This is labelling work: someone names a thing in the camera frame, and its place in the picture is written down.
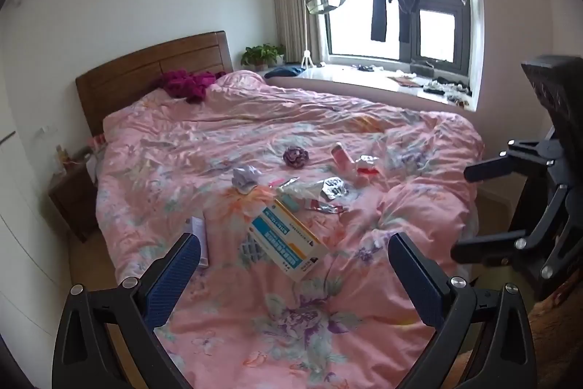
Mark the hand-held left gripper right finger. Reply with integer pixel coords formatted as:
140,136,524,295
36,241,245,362
388,233,538,389

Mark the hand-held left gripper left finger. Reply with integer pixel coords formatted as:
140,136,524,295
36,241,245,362
51,233,202,389

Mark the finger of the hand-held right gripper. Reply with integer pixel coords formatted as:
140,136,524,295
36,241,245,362
451,183,575,281
463,138,564,186

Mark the blue white medicine box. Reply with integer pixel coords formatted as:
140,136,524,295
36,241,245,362
248,198,329,283

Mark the clear plastic wrapper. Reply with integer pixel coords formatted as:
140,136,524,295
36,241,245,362
319,177,349,201
273,177,326,202

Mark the slim white box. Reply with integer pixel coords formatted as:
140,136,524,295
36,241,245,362
190,216,210,268

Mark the pile of small clothes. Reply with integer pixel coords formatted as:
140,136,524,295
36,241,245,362
423,75,472,106

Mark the brown fleece cloth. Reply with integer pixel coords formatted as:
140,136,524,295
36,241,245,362
524,293,583,389

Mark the black mesh chair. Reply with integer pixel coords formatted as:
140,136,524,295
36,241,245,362
520,55,583,135

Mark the red foil wrapper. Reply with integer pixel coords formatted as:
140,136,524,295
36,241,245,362
310,200,347,215

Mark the red white packet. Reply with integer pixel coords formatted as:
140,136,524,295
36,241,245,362
355,155,379,188

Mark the wooden nightstand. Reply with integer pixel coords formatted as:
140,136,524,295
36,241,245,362
48,163,101,244

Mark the pink floral duvet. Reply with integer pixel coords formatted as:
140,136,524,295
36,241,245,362
93,70,486,389

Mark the white wardrobe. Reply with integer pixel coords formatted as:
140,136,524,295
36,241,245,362
0,129,70,339

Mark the purple grey sock ball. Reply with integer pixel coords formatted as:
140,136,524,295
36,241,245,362
282,145,310,168

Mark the white window sill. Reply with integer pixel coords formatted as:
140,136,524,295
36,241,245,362
262,63,477,113

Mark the magenta crumpled cloth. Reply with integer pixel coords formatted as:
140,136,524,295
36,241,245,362
155,70,227,105

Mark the wooden bed headboard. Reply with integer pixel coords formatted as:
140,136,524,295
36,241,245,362
75,31,234,139

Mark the white standing clothes rack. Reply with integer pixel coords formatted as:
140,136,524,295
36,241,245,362
298,0,316,69

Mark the blue cloth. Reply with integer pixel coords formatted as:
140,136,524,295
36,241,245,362
264,66,305,80

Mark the green potted plant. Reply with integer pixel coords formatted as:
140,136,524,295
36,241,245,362
240,44,287,68

